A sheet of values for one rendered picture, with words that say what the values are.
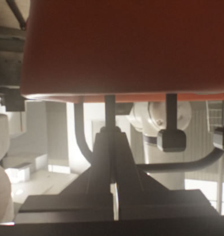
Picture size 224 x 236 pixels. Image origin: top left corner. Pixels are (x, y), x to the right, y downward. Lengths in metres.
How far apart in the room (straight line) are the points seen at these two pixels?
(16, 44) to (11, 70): 0.21
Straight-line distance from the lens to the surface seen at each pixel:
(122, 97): 0.20
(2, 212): 1.49
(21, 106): 1.31
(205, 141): 13.95
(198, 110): 13.60
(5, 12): 1.15
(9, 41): 1.35
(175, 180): 0.39
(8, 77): 1.21
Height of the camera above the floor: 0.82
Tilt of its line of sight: 4 degrees up
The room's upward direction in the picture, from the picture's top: 179 degrees clockwise
